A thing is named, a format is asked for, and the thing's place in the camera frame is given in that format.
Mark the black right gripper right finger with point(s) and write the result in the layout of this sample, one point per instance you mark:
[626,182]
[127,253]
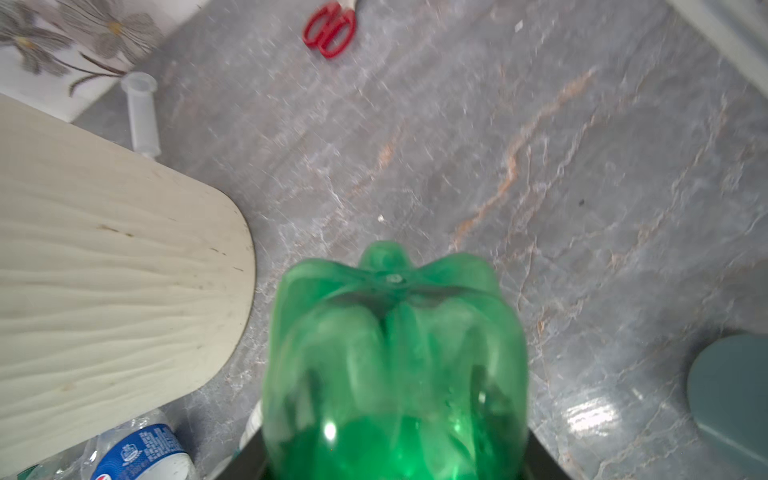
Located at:
[539,464]

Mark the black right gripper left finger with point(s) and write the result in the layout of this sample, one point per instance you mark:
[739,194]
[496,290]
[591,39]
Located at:
[252,463]

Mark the green soda bottle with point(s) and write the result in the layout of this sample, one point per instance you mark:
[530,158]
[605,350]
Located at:
[387,370]

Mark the cream plastic waste bin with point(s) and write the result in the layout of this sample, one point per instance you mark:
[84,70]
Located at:
[125,285]

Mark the Pepsi label bottle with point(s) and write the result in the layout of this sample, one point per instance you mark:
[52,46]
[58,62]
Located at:
[144,448]

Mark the clear plastic syringe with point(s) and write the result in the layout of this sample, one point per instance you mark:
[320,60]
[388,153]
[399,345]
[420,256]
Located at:
[139,88]

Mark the red handled scissors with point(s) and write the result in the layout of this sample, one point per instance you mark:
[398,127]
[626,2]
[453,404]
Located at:
[331,28]

